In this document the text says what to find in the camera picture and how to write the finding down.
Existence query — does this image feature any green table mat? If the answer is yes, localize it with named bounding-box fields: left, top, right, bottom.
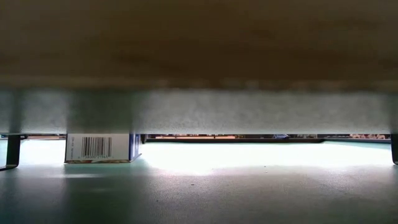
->
left=0, top=139, right=398, bottom=224

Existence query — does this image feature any wooden shelf with black legs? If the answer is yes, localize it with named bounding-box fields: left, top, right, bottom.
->
left=0, top=0, right=398, bottom=172

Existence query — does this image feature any blue cereal box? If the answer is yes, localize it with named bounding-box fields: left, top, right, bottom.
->
left=64, top=133, right=142, bottom=164

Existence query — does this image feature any black metal table frame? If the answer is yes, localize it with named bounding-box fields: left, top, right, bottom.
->
left=141, top=136, right=392, bottom=144

